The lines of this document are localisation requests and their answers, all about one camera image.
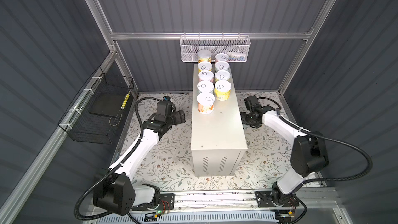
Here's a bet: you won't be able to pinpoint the black wire wall basket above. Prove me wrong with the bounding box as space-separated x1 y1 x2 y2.
59 68 135 145

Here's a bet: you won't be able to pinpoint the tubes in white basket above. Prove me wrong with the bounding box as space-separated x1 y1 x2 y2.
227 52 247 62

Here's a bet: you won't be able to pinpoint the white wire mesh basket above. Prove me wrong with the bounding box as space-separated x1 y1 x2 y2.
179 35 251 63

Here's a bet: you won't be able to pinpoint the green orange label can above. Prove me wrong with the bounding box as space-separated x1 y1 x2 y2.
197 49 212 63

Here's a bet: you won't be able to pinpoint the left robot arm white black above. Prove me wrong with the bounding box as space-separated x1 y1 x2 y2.
74 96 186 221

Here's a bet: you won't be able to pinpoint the floral patterned mat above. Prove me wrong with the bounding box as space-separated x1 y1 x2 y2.
133 92 292 191

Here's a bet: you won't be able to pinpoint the teal label can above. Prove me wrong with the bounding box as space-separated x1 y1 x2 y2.
197 80 214 94

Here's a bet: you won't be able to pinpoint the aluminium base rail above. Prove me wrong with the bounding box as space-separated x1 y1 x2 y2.
94 187 352 224

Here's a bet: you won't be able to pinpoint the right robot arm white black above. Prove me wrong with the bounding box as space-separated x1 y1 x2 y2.
240 95 373 206

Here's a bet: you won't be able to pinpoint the white metal cabinet counter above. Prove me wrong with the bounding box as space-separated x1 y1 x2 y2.
191 64 247 177

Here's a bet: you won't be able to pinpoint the yellow label can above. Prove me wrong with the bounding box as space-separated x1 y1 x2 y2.
198 61 212 72

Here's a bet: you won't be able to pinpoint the pink label can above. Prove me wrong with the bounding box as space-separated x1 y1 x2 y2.
215 53 229 63
198 70 214 83

